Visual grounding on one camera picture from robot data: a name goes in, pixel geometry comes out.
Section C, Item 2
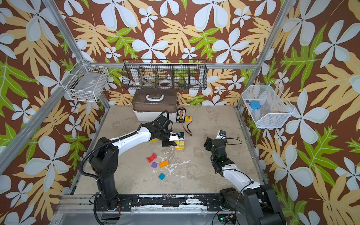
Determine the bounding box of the lime cube block front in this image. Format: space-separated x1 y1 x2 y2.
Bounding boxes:
175 140 185 147

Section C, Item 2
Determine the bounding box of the orange rectangular wood block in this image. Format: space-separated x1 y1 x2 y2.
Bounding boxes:
159 160 169 168

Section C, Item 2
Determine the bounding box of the red arch wood block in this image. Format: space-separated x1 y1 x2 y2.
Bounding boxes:
146 153 157 163

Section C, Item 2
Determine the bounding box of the teal cube wood block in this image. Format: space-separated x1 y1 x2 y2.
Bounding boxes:
158 173 166 180

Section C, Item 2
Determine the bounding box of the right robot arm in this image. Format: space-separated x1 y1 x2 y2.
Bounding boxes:
204 136 286 225

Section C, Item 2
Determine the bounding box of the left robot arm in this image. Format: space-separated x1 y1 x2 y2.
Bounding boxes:
79 111 185 211

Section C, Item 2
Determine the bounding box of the purple cube wood block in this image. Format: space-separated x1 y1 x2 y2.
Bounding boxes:
151 162 158 168

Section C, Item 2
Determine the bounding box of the white storage box brown lid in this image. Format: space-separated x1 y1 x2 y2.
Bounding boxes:
132 88 178 122

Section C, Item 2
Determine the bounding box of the yellow tape measure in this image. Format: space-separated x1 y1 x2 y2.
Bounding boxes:
185 115 193 123

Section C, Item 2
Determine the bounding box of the blue small device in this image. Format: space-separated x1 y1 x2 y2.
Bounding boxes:
250 100 261 110

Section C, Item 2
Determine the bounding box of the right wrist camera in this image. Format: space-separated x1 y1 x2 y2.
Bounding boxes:
216 130 227 140

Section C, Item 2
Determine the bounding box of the red black power cable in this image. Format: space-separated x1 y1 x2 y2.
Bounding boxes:
182 122 194 136

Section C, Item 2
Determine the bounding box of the black wire wall basket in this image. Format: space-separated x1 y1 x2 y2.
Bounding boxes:
120 59 208 90

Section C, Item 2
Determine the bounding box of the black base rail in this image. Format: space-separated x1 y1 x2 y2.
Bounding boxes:
116 193 226 212

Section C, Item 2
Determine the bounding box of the white wire basket right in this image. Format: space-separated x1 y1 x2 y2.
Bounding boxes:
241 83 295 129

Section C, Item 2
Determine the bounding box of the white wire basket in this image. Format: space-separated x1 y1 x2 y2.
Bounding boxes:
241 83 295 129
62 63 109 102

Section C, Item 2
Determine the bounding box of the white wire basket left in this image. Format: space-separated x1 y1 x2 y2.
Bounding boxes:
62 63 109 102

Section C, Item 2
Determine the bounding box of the aluminium frame post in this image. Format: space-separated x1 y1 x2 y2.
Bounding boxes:
238 0 297 91

